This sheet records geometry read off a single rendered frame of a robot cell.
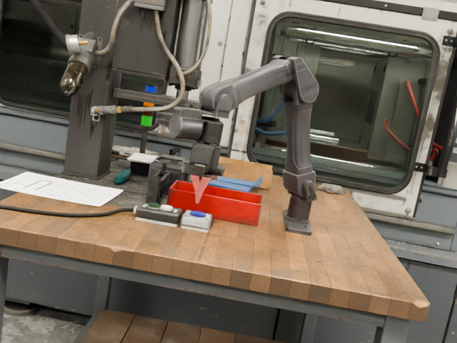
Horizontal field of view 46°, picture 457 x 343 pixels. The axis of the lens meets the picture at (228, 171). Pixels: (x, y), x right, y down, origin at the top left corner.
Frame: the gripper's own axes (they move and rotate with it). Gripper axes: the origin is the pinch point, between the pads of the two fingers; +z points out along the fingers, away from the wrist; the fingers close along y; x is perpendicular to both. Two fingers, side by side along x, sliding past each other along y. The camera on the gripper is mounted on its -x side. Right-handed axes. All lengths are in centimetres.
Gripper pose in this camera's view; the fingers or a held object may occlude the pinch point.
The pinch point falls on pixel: (197, 199)
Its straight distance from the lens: 131.1
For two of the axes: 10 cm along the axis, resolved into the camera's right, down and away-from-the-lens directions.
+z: -1.9, 9.7, 1.7
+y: 9.8, 2.0, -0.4
